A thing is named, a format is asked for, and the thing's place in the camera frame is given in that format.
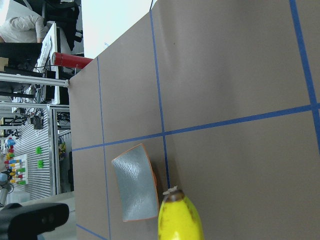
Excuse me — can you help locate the yellow single banana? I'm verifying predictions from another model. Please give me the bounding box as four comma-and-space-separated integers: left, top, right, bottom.
157, 186, 205, 240

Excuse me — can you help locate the aluminium frame post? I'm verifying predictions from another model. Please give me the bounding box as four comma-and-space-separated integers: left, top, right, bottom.
0, 73, 70, 88

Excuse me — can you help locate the grey square plate orange rim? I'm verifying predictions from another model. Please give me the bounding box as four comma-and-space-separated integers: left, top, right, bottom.
111, 143, 159, 222

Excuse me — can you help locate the slotted tool wall panel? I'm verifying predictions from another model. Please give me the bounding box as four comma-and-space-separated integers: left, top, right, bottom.
11, 107, 57, 200

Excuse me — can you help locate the black depth camera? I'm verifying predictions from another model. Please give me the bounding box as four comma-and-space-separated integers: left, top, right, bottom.
0, 203, 70, 240

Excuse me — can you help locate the red cylinder tube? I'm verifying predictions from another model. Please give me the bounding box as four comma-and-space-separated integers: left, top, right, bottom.
51, 52, 93, 69

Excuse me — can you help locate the seated person grey shirt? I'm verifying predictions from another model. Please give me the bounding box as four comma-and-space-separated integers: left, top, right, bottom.
0, 15, 50, 43

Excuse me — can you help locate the brown paper table mat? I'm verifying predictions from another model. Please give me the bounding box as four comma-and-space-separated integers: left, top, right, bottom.
68, 0, 320, 240

